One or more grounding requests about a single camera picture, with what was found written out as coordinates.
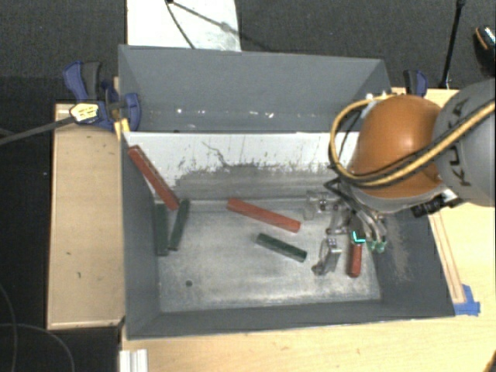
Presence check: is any pale wood flat board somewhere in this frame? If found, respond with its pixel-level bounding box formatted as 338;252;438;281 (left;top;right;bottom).
46;102;127;331

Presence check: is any grey metal bin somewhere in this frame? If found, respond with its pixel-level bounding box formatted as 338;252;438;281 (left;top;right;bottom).
117;43;456;340

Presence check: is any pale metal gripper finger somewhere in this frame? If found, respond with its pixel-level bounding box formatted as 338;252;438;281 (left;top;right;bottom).
304;190;338;221
311;236;344;277

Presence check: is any black cylinder on white bracket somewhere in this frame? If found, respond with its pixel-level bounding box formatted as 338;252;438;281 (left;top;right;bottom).
409;190;463;219

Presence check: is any dark green flat block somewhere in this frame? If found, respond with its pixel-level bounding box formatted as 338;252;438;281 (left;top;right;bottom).
167;198;192;253
255;232;308;264

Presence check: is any red-brown flat block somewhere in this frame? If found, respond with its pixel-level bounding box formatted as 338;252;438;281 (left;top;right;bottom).
126;144;181;212
226;197;303;234
346;242;364;279

